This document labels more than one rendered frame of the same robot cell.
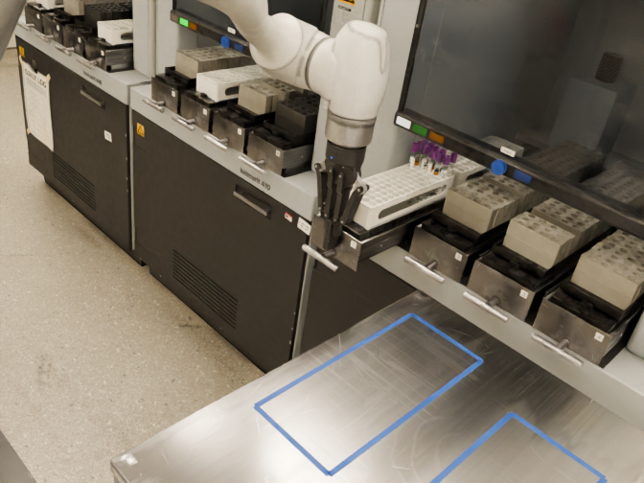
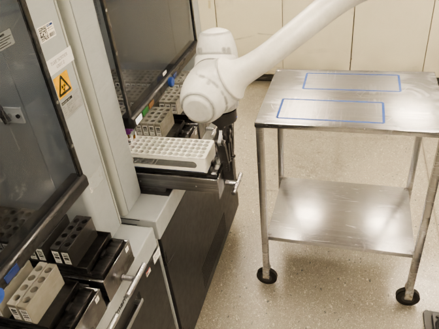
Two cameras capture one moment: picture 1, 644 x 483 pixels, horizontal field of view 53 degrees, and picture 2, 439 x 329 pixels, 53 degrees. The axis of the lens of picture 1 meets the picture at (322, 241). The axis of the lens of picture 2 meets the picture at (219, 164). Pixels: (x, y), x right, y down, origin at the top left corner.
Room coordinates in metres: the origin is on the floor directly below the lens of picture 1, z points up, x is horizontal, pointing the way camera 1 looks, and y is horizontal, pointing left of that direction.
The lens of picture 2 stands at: (1.54, 0.97, 1.56)
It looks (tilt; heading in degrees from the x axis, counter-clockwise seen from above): 35 degrees down; 249
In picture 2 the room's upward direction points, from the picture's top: 7 degrees counter-clockwise
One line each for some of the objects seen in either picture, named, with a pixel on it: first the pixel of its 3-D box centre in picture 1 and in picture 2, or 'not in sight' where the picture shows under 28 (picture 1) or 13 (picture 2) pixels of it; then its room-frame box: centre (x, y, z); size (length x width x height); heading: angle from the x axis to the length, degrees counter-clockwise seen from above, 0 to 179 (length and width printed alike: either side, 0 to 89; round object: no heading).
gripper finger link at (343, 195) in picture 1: (343, 196); (227, 140); (1.12, -0.03, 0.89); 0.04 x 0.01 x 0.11; 140
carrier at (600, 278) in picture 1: (605, 281); not in sight; (1.03, -0.53, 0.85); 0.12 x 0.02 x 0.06; 49
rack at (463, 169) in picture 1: (474, 164); not in sight; (1.52, -0.35, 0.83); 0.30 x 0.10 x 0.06; 140
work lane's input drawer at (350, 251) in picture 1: (427, 200); (127, 165); (1.38, -0.23, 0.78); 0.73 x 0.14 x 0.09; 140
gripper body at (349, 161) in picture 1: (343, 162); (223, 122); (1.13, -0.02, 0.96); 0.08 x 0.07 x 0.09; 50
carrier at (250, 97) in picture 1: (254, 100); (42, 294); (1.68, 0.24, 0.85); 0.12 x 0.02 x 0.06; 50
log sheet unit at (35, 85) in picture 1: (34, 104); not in sight; (2.38, 1.22, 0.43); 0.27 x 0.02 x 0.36; 50
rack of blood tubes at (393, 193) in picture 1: (396, 194); (164, 154); (1.28, -0.14, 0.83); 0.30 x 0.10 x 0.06; 140
